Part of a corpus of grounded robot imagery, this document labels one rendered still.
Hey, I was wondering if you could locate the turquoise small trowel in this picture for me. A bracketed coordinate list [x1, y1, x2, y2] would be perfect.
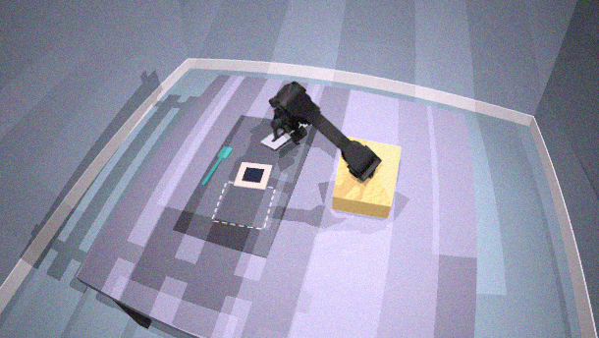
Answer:
[201, 146, 233, 186]

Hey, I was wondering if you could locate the white square tile with dark blue centre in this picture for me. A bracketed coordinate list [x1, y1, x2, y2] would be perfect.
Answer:
[234, 162, 272, 190]

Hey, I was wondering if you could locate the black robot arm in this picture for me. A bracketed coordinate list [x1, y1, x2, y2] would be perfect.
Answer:
[275, 81, 383, 182]

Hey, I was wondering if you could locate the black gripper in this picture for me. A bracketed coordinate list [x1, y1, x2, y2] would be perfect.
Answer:
[269, 95, 307, 142]

